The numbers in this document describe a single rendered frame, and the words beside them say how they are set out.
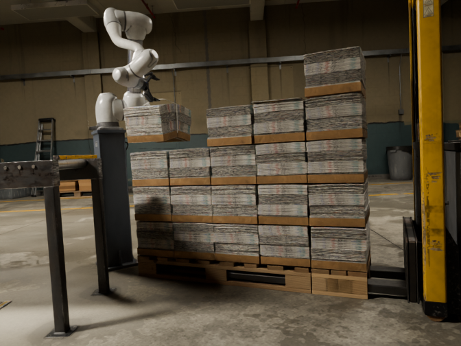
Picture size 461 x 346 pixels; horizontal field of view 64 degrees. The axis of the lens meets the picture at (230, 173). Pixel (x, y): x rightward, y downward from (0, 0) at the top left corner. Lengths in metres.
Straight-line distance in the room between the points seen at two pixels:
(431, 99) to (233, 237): 1.25
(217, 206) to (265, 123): 0.57
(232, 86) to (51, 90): 4.42
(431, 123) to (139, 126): 1.67
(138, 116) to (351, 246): 1.50
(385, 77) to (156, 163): 7.83
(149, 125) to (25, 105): 8.28
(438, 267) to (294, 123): 0.96
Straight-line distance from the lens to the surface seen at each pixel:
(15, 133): 10.70
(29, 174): 1.90
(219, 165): 2.21
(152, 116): 2.45
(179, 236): 2.41
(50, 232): 1.89
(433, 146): 1.81
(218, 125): 2.22
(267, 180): 2.10
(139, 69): 2.33
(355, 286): 2.13
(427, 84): 1.83
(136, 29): 2.82
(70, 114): 10.04
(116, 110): 2.85
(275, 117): 2.09
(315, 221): 2.07
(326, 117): 2.02
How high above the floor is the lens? 0.79
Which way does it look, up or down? 3 degrees down
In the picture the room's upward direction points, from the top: 3 degrees counter-clockwise
